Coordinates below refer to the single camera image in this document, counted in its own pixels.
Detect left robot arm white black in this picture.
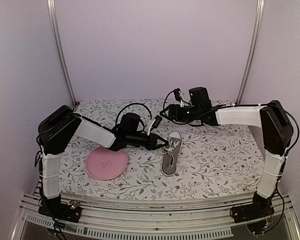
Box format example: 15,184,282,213
35,105,169,223

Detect pink plastic plate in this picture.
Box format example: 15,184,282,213
86,146,128,181

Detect aluminium frame post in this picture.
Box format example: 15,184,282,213
46,0,77,107
235,0,265,105

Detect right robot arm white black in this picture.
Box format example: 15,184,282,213
159,87,295,223

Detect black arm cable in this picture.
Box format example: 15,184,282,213
162,90,181,117
115,102,153,129

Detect grey sneaker with red sole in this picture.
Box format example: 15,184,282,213
161,131,183,176

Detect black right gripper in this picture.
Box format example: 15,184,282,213
160,104,202,123

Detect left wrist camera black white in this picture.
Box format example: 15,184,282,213
146,115,163,136

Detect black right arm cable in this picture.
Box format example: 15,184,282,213
162,90,181,117

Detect right aluminium frame post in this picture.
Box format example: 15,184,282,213
235,0,265,105

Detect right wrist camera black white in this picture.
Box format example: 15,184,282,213
173,88,185,107

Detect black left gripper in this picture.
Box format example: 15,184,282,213
126,131,169,151

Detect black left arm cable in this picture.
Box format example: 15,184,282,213
115,102,153,129

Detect left aluminium frame post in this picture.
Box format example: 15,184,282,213
46,0,77,107

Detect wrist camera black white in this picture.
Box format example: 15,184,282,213
173,88,185,107
146,115,163,136

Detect floral patterned table mat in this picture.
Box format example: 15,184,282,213
41,99,273,203

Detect aluminium front rail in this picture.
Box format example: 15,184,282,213
10,194,300,240

